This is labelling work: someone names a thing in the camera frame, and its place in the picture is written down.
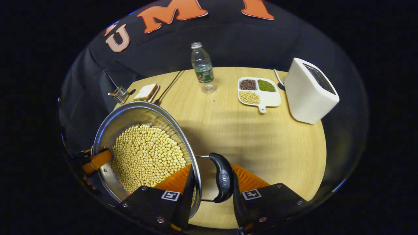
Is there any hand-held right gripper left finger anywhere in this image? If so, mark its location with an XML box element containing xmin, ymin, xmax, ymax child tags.
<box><xmin>119</xmin><ymin>164</ymin><xmax>196</xmax><ymax>233</ymax></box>

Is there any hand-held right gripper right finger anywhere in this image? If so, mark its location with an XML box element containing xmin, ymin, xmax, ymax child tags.
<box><xmin>231</xmin><ymin>164</ymin><xmax>308</xmax><ymax>231</ymax></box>

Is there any steel pot with black handle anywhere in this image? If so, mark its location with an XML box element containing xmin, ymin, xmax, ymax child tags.
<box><xmin>92</xmin><ymin>101</ymin><xmax>235</xmax><ymax>219</ymax></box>

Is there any heap of yellow soybeans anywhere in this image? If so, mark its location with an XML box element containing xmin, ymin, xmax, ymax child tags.
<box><xmin>112</xmin><ymin>123</ymin><xmax>187</xmax><ymax>194</ymax></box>

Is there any small glass jar holder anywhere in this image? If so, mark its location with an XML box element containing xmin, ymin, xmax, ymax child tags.
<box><xmin>108</xmin><ymin>86</ymin><xmax>136</xmax><ymax>104</ymax></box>

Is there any toast sandwich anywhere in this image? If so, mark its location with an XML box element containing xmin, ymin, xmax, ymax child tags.
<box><xmin>133</xmin><ymin>84</ymin><xmax>160</xmax><ymax>103</ymax></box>

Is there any small heap of pale beans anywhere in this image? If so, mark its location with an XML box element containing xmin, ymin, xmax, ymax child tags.
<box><xmin>239</xmin><ymin>91</ymin><xmax>261</xmax><ymax>105</ymax></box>

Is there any white divided bean tray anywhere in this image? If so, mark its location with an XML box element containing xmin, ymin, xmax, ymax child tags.
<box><xmin>237</xmin><ymin>77</ymin><xmax>281</xmax><ymax>114</ymax></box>

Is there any small heap of brown beans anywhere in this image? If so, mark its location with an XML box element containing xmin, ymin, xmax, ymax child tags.
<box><xmin>240</xmin><ymin>79</ymin><xmax>257</xmax><ymax>91</ymax></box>

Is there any small heap of green beans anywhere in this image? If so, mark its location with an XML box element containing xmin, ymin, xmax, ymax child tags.
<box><xmin>258</xmin><ymin>80</ymin><xmax>276</xmax><ymax>92</ymax></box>

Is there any white toaster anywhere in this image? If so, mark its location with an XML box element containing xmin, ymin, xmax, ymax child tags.
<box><xmin>284</xmin><ymin>58</ymin><xmax>340</xmax><ymax>125</ymax></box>

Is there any clear plastic water bottle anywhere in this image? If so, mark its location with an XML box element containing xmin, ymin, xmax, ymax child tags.
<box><xmin>190</xmin><ymin>41</ymin><xmax>217</xmax><ymax>94</ymax></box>

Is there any black power cable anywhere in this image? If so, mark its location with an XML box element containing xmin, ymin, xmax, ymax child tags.
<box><xmin>153</xmin><ymin>70</ymin><xmax>185</xmax><ymax>105</ymax></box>

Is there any white toaster cable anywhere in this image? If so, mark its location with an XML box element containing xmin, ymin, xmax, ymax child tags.
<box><xmin>274</xmin><ymin>69</ymin><xmax>286</xmax><ymax>91</ymax></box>

